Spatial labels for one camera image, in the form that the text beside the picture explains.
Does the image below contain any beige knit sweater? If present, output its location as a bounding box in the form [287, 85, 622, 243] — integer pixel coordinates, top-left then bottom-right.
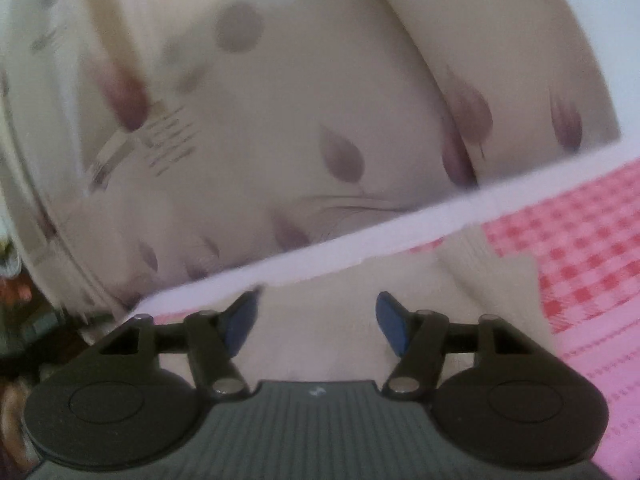
[84, 228, 559, 394]

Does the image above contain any pink checkered bed sheet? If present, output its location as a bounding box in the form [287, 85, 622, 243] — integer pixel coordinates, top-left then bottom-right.
[139, 138, 639, 479]

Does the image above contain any beige leaf-pattern curtain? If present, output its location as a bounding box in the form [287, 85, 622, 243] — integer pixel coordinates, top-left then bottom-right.
[1, 0, 620, 311]

